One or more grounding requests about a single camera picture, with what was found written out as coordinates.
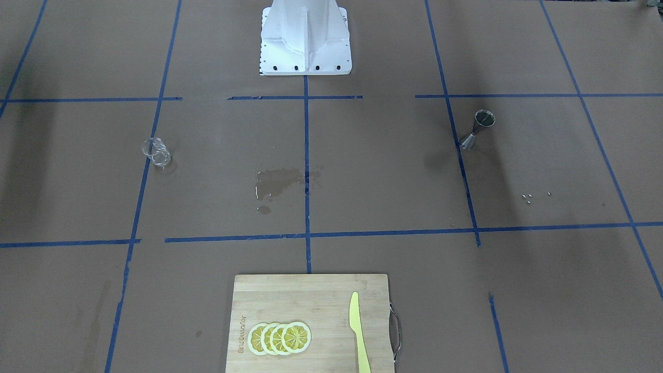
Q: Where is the wooden cutting board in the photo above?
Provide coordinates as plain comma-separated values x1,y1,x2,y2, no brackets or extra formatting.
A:
225,274,395,372

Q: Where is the yellow plastic knife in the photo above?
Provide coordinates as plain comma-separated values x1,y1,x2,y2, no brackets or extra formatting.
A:
349,291,371,372

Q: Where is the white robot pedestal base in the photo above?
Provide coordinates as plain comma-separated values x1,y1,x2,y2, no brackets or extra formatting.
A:
259,1,353,76

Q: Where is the steel jigger cup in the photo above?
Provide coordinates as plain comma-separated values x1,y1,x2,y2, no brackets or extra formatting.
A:
460,109,496,150

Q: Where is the brown table mat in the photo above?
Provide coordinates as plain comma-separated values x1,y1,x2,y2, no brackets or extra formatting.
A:
2,1,661,372

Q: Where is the clear glass measuring cup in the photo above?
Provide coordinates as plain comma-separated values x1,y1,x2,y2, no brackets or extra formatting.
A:
141,137,172,167

